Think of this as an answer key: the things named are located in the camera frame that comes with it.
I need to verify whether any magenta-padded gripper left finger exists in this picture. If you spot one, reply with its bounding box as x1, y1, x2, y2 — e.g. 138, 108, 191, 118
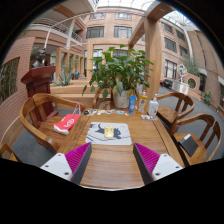
39, 141, 93, 185

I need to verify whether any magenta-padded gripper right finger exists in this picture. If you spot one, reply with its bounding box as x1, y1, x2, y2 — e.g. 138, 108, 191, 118
132, 142, 184, 186

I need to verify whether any yellow computer mouse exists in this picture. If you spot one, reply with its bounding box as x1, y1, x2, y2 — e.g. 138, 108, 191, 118
103, 125, 115, 139

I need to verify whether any grey cat print mouse pad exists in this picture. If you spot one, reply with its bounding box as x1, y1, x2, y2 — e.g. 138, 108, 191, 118
85, 121, 133, 146

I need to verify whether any black flat device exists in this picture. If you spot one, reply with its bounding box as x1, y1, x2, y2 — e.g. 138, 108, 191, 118
178, 133, 200, 158

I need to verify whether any red paper bag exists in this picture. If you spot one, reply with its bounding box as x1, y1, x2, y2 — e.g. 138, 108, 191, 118
53, 103, 82, 136

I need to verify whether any wooden armchair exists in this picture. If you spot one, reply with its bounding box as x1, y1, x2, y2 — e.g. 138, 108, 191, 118
155, 91, 196, 128
0, 143, 23, 164
171, 113, 223, 167
19, 92, 87, 154
92, 87, 114, 110

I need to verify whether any small white item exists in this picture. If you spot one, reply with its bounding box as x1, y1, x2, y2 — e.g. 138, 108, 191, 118
140, 114, 155, 121

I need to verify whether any white pump bottle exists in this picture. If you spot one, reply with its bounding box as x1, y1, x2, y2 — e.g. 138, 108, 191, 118
147, 93, 160, 117

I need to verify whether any yellow liquid bottle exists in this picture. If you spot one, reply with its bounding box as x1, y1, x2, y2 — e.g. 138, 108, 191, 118
137, 89, 149, 115

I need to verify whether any blue tube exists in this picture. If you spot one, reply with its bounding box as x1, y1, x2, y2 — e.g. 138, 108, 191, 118
128, 95, 137, 115

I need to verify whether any yellow-flowered potted plant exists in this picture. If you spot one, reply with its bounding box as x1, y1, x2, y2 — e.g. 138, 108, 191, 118
201, 89, 213, 106

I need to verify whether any green agave plant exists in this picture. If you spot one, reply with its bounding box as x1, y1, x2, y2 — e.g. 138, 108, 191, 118
54, 71, 75, 88

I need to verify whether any white figure statue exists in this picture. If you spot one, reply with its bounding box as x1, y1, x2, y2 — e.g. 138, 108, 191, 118
177, 63, 189, 84

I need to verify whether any large green potted plant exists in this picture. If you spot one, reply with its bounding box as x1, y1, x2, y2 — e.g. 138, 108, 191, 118
82, 44, 155, 109

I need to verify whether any dark bust statue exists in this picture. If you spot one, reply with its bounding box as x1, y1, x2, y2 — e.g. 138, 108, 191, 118
32, 47, 48, 69

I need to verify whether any dark red wooden pedestal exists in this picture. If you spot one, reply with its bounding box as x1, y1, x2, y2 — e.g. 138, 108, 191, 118
20, 65, 57, 121

